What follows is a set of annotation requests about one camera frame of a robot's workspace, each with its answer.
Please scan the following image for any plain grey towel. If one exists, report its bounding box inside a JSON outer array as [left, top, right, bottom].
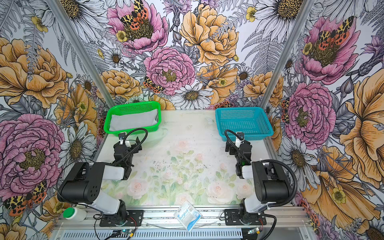
[[109, 109, 158, 132]]

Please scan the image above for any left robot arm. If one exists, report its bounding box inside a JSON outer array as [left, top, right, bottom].
[[57, 128, 148, 226]]

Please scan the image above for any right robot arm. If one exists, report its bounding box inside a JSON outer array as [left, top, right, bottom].
[[225, 130, 298, 225]]

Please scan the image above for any teal plastic basket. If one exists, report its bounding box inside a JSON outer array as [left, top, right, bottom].
[[215, 107, 274, 142]]

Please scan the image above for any green plastic basket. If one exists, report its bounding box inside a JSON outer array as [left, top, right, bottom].
[[103, 101, 162, 137]]

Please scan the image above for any white bottle green cap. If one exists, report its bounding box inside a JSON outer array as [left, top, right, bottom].
[[63, 207, 87, 222]]

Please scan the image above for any white blue packet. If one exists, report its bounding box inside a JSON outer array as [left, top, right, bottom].
[[174, 201, 202, 232]]

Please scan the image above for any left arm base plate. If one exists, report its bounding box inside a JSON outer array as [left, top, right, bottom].
[[100, 210, 144, 227]]

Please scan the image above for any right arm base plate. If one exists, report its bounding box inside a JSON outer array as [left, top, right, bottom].
[[224, 209, 267, 226]]

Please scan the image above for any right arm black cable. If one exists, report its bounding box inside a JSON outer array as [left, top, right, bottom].
[[223, 129, 299, 208]]

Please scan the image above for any aluminium front rail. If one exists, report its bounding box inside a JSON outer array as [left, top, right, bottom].
[[53, 205, 313, 230]]

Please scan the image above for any left aluminium frame post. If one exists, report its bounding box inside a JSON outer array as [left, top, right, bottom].
[[47, 1, 116, 108]]

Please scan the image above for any aluminium frame post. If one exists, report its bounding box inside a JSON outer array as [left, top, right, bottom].
[[47, 1, 116, 108], [257, 0, 316, 113]]

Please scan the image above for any right aluminium frame post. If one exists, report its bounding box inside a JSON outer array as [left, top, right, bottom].
[[257, 0, 316, 113]]

